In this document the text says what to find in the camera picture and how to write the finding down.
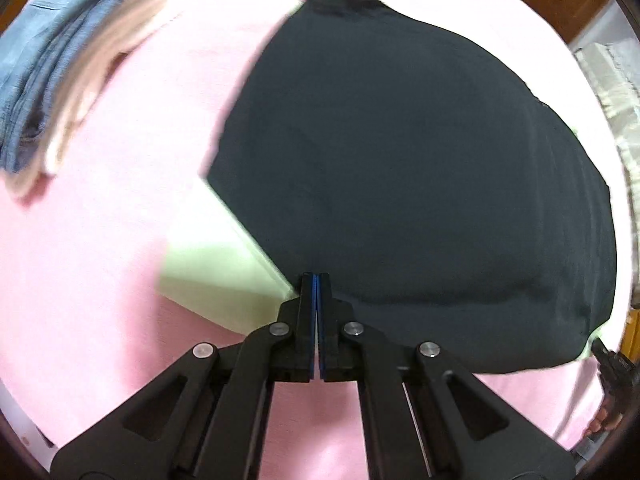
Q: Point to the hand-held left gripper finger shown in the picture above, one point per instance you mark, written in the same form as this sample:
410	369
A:
312	310
323	310

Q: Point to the green and black hooded jacket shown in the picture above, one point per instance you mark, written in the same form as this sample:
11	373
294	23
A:
400	185

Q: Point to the folded cream clothes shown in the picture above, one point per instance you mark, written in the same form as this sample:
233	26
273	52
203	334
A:
100	75

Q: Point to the person's right hand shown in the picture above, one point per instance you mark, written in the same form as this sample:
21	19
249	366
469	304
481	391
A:
602	422

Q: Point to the pink bed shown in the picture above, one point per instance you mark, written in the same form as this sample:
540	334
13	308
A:
75	260

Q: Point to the cloth-covered furniture with lace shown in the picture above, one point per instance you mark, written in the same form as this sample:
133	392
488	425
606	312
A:
615	100

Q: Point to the folded blue jeans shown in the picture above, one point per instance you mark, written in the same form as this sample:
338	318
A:
60	35

